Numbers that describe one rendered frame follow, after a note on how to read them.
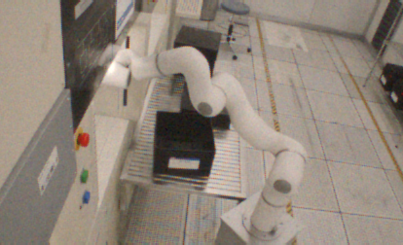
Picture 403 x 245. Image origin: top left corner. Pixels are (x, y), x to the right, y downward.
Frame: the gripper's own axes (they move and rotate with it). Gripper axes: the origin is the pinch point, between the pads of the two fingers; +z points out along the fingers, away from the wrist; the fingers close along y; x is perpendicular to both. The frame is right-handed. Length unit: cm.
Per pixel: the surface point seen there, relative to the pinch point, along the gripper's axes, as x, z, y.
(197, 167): -40, -66, -1
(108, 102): -26.9, -16.7, 17.0
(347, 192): -122, -195, 85
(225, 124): -43, -77, 39
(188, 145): -46, -59, 19
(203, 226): -122, -79, 27
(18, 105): 43, -34, -79
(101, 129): -35.5, -17.0, 5.9
